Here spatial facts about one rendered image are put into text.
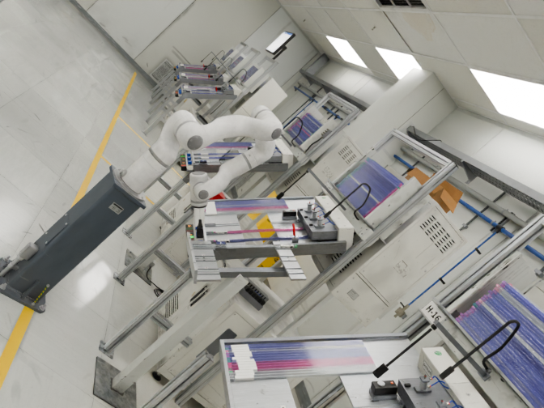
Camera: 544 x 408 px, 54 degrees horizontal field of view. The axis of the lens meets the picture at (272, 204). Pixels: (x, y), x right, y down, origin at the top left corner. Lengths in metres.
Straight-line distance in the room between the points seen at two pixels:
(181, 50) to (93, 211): 8.94
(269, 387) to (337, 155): 2.64
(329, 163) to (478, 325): 2.46
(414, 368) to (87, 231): 1.47
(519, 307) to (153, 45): 9.96
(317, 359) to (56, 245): 1.26
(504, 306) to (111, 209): 1.61
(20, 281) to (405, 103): 4.58
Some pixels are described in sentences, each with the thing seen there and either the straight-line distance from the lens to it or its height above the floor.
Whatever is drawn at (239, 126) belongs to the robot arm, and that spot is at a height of 1.24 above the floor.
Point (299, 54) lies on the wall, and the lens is 11.53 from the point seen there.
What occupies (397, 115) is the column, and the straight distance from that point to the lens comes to 6.15.
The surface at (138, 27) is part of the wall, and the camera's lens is 11.21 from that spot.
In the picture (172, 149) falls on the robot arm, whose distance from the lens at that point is 2.42.
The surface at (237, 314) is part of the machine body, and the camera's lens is 2.83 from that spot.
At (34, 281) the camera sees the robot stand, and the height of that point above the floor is 0.10.
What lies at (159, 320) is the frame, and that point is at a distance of 2.77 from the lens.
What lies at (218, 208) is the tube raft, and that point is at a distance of 3.14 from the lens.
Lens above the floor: 1.38
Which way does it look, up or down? 6 degrees down
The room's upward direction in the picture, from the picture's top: 48 degrees clockwise
